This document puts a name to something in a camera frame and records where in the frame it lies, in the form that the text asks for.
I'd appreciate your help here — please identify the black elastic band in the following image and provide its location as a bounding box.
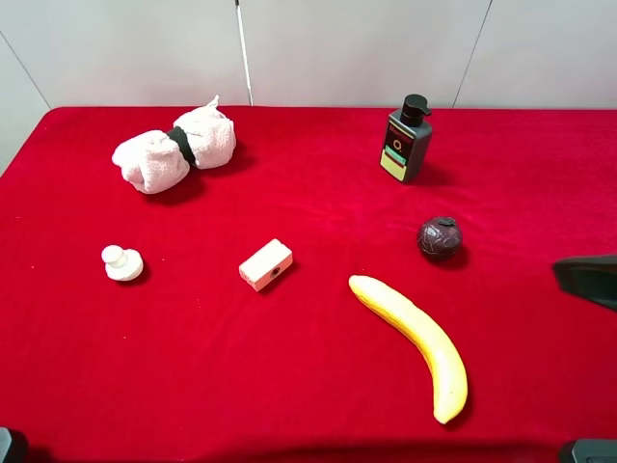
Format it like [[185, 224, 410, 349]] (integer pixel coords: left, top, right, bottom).
[[167, 126, 197, 166]]

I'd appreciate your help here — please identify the dark purple round fruit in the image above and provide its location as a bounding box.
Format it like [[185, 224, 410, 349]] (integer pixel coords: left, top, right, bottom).
[[416, 216, 463, 260]]

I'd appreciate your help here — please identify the dark pump soap bottle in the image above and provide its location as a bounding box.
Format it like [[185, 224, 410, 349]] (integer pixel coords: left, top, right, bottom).
[[380, 94, 433, 183]]

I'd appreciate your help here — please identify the black base corner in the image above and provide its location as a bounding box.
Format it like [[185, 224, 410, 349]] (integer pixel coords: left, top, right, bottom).
[[558, 439, 617, 463], [0, 427, 28, 463]]

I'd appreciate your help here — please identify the black base corner right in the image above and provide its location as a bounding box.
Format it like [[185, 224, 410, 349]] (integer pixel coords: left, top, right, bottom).
[[558, 439, 617, 463]]

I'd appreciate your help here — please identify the white pole at wall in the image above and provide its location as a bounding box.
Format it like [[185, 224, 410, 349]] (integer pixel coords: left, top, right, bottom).
[[234, 0, 254, 106]]

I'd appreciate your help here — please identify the white mushroom toy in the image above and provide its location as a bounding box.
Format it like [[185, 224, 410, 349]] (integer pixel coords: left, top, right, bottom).
[[101, 245, 144, 282]]

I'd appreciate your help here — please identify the beige wooden block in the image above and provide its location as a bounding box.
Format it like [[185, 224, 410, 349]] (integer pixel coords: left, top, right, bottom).
[[239, 239, 293, 291]]

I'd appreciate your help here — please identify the yellow banana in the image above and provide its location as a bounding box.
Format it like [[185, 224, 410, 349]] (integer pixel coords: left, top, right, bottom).
[[348, 275, 469, 424]]

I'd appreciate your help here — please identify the red velvet table cloth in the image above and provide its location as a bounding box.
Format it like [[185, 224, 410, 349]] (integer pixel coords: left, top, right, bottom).
[[1, 106, 616, 462]]

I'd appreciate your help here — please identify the black base corner left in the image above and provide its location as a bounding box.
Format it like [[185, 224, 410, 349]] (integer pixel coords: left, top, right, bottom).
[[0, 427, 28, 463]]

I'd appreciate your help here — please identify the rolled pink towel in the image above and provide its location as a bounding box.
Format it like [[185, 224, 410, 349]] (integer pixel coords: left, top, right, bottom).
[[112, 96, 236, 195]]

